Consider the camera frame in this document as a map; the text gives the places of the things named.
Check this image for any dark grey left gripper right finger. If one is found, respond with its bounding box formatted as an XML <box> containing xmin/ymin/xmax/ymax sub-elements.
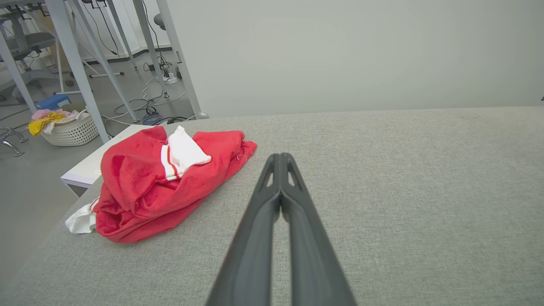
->
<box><xmin>280</xmin><ymin>153</ymin><xmax>357</xmax><ymax>306</ymax></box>

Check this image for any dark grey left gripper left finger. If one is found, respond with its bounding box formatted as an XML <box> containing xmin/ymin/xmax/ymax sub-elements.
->
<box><xmin>205</xmin><ymin>153</ymin><xmax>282</xmax><ymax>306</ymax></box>

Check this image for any red and white t-shirt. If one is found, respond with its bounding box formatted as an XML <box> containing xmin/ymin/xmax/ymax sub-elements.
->
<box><xmin>65</xmin><ymin>125</ymin><xmax>258</xmax><ymax>244</ymax></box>

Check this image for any white low table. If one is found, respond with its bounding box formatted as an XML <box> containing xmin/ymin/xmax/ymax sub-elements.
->
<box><xmin>61</xmin><ymin>124</ymin><xmax>154</xmax><ymax>189</ymax></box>

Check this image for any white metal table leg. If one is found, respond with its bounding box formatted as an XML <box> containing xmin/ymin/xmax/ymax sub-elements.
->
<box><xmin>0</xmin><ymin>30</ymin><xmax>38</xmax><ymax>114</ymax></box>
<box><xmin>132</xmin><ymin>0</ymin><xmax>170</xmax><ymax>98</ymax></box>
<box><xmin>44</xmin><ymin>0</ymin><xmax>112</xmax><ymax>144</ymax></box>
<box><xmin>155</xmin><ymin>0</ymin><xmax>210</xmax><ymax>119</ymax></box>
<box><xmin>68</xmin><ymin>0</ymin><xmax>140</xmax><ymax>123</ymax></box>
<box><xmin>105</xmin><ymin>0</ymin><xmax>139</xmax><ymax>71</ymax></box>

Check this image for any white woven laundry basket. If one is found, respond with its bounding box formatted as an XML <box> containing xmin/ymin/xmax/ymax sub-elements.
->
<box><xmin>40</xmin><ymin>111</ymin><xmax>100</xmax><ymax>147</ymax></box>

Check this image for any white cloth in basket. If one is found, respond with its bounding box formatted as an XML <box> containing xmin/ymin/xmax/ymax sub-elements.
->
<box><xmin>42</xmin><ymin>110</ymin><xmax>90</xmax><ymax>135</ymax></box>

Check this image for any yellow cloth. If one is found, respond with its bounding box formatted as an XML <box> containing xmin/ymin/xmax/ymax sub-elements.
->
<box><xmin>28</xmin><ymin>111</ymin><xmax>66</xmax><ymax>136</ymax></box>

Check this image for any blue box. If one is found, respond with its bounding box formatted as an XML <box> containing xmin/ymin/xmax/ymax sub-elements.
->
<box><xmin>35</xmin><ymin>94</ymin><xmax>72</xmax><ymax>111</ymax></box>

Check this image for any pink cloth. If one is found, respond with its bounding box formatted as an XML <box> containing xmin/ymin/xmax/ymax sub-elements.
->
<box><xmin>31</xmin><ymin>109</ymin><xmax>64</xmax><ymax>122</ymax></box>

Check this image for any chrome chair base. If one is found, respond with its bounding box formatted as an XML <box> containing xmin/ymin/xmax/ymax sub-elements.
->
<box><xmin>0</xmin><ymin>127</ymin><xmax>29</xmax><ymax>158</ymax></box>

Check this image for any grey office chair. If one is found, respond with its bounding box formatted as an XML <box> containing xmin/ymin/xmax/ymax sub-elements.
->
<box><xmin>0</xmin><ymin>8</ymin><xmax>64</xmax><ymax>102</ymax></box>

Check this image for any coiled dark floor cable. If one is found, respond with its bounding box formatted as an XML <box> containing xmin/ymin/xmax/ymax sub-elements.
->
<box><xmin>141</xmin><ymin>106</ymin><xmax>164</xmax><ymax>126</ymax></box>

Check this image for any white floor cable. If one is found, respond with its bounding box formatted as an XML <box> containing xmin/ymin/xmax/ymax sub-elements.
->
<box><xmin>102</xmin><ymin>76</ymin><xmax>187</xmax><ymax>126</ymax></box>

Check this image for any black hanging cable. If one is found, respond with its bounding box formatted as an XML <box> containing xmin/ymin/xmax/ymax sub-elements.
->
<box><xmin>83</xmin><ymin>0</ymin><xmax>119</xmax><ymax>57</ymax></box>

